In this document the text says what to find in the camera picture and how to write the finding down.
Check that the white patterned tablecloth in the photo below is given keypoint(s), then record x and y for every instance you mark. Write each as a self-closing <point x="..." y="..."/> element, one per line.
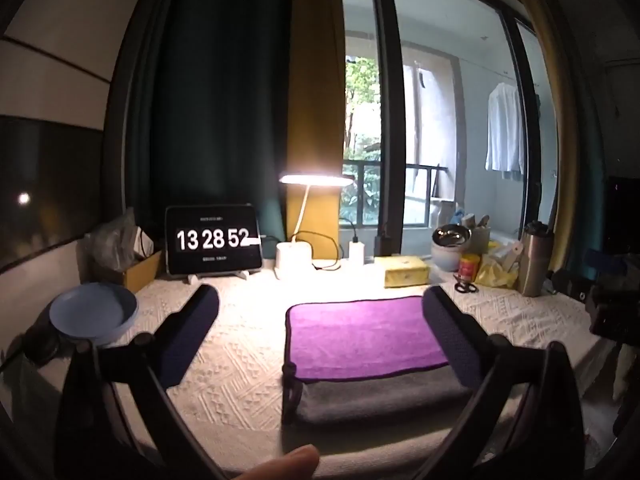
<point x="209" y="380"/>

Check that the purple and grey microfibre towel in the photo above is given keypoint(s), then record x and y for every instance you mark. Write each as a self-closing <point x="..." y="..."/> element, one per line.
<point x="348" y="363"/>

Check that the cardboard box with plastic bag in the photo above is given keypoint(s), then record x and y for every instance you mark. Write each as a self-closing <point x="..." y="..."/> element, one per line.
<point x="120" y="253"/>

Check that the yellow plastic bag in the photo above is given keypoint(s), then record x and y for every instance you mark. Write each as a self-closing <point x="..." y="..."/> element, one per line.
<point x="499" y="267"/>

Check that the left gripper dark blue right finger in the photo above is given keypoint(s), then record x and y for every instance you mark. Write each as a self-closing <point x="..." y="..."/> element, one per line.
<point x="461" y="338"/>

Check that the white hanging shirt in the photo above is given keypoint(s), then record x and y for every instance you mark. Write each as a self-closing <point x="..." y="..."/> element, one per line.
<point x="505" y="133"/>

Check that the yellow curtain panel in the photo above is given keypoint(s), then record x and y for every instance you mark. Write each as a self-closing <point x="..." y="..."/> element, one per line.
<point x="316" y="119"/>

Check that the right yellow curtain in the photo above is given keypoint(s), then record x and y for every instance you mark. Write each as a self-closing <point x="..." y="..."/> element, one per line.
<point x="564" y="102"/>

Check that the stacked steel and white bowls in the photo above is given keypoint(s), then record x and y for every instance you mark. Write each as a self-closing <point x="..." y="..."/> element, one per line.
<point x="449" y="242"/>

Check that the stainless steel travel tumbler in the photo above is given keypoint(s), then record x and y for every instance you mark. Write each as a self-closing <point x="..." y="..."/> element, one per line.
<point x="537" y="242"/>

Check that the beige perforated utensil basket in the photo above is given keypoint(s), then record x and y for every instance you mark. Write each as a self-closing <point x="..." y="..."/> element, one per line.
<point x="480" y="233"/>

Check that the left gripper dark blue left finger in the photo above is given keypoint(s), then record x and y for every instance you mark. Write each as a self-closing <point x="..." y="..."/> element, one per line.
<point x="180" y="336"/>

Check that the black handled scissors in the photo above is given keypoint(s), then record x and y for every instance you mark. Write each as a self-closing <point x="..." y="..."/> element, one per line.
<point x="464" y="285"/>

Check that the black tablet showing clock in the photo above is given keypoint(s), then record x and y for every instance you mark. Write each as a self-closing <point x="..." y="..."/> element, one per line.
<point x="212" y="239"/>

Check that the yellow tissue pack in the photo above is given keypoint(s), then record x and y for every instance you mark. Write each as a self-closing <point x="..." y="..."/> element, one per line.
<point x="403" y="271"/>

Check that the white power adapter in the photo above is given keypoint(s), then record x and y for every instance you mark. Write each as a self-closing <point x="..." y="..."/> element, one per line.
<point x="356" y="253"/>

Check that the dark green curtain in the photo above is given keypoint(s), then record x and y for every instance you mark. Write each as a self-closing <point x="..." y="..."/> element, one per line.
<point x="199" y="103"/>

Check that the operator hand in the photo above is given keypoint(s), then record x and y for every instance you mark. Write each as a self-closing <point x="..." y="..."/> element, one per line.
<point x="299" y="464"/>

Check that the red and yellow can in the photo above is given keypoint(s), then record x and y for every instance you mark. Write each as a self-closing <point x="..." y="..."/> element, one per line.
<point x="468" y="266"/>

